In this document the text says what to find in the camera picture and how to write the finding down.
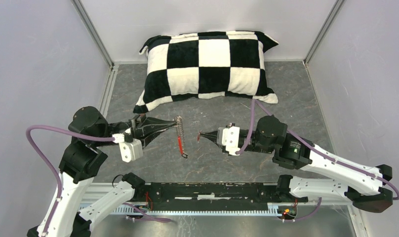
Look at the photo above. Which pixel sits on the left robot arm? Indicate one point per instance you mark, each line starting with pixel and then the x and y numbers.
pixel 80 164

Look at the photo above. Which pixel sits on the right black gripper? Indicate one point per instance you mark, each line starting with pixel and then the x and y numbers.
pixel 212 135

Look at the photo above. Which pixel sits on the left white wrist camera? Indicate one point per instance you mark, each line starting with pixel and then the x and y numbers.
pixel 130 148

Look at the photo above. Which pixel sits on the metal keyring with red handle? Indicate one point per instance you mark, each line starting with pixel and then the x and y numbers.
pixel 180 133

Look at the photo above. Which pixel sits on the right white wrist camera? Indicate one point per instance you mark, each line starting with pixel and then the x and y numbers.
pixel 228 138

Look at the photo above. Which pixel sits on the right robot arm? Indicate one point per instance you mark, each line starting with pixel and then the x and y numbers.
pixel 362 185

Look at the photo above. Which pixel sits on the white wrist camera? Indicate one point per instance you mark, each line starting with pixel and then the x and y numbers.
pixel 130 148
pixel 228 138

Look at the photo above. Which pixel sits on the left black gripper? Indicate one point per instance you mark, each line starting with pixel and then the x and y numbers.
pixel 141 121

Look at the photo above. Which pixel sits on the black white checkered pillow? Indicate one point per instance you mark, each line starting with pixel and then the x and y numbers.
pixel 205 65

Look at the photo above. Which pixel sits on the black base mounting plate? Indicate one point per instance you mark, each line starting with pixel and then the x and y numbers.
pixel 212 196

